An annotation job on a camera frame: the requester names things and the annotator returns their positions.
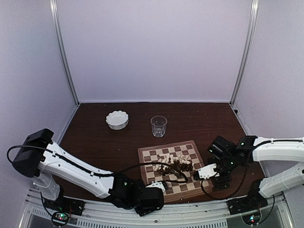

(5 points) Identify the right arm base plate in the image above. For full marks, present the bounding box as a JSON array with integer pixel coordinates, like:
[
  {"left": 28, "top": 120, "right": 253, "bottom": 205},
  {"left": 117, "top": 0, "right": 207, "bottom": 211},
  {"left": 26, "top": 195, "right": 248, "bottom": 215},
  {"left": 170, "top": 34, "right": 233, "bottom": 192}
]
[{"left": 227, "top": 196, "right": 268, "bottom": 215}]

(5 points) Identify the aluminium frame post right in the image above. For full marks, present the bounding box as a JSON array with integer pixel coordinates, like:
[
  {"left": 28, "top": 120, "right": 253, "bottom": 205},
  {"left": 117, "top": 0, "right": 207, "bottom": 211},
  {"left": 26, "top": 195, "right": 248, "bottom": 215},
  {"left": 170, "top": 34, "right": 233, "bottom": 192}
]
[{"left": 229, "top": 0, "right": 259, "bottom": 109}]

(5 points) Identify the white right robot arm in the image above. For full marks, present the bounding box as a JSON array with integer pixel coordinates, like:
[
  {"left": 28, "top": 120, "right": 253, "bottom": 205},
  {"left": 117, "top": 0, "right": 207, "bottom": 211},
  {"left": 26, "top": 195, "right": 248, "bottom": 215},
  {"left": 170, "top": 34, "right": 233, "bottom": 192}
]
[{"left": 201, "top": 135, "right": 304, "bottom": 210}]

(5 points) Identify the pile of dark chess pieces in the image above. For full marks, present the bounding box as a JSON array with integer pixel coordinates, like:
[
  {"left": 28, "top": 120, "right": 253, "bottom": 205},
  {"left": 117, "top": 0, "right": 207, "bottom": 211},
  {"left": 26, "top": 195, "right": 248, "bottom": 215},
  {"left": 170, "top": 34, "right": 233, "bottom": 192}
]
[{"left": 155, "top": 161, "right": 193, "bottom": 178}]

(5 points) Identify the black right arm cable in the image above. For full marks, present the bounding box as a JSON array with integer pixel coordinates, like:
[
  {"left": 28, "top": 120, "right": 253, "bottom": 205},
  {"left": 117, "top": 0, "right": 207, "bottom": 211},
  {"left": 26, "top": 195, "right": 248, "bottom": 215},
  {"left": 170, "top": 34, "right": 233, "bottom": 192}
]
[{"left": 200, "top": 156, "right": 252, "bottom": 199}]

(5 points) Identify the clear drinking glass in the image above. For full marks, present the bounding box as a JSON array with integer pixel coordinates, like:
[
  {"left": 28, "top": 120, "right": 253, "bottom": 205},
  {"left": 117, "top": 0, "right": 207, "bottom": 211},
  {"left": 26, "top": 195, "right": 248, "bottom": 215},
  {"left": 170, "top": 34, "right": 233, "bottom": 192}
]
[{"left": 151, "top": 115, "right": 168, "bottom": 138}]

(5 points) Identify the aluminium front rail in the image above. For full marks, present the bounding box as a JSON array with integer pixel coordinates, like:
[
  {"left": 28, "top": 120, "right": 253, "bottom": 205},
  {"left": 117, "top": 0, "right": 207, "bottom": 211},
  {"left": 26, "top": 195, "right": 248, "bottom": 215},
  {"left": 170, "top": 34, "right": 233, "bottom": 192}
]
[{"left": 20, "top": 185, "right": 289, "bottom": 228}]

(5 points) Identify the white scalloped bowl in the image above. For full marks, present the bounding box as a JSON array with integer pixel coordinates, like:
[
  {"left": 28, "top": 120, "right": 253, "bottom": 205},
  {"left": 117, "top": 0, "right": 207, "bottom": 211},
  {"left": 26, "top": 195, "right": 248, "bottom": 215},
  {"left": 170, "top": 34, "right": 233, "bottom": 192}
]
[{"left": 105, "top": 110, "right": 129, "bottom": 130}]

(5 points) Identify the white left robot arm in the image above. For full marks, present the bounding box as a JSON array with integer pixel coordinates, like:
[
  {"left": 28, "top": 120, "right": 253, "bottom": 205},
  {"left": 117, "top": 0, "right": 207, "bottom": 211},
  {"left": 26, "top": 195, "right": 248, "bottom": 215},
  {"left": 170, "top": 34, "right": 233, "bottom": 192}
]
[{"left": 11, "top": 128, "right": 164, "bottom": 216}]

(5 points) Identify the aluminium frame post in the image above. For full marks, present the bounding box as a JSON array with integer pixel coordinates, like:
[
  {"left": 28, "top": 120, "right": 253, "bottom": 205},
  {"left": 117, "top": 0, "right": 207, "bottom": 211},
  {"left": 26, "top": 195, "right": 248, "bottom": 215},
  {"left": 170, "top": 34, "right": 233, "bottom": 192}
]
[
  {"left": 49, "top": 0, "right": 80, "bottom": 106},
  {"left": 229, "top": 0, "right": 259, "bottom": 109}
]

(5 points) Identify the aluminium frame post left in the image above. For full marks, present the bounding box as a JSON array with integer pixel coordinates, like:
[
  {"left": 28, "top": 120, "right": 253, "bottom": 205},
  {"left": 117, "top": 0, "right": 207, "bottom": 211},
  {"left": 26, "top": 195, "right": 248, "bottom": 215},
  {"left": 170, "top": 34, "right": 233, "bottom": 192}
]
[{"left": 49, "top": 0, "right": 80, "bottom": 106}]

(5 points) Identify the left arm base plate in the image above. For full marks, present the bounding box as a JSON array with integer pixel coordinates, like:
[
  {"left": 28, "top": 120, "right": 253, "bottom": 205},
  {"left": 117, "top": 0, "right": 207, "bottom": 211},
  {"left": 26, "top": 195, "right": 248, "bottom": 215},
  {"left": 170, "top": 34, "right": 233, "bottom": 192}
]
[{"left": 44, "top": 197, "right": 85, "bottom": 216}]

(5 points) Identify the wooden chess board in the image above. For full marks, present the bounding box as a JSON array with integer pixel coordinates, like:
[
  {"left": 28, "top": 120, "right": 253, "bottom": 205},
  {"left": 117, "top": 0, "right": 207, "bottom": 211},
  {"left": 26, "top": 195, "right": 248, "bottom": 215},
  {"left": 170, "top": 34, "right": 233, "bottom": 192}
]
[{"left": 138, "top": 140, "right": 213, "bottom": 203}]

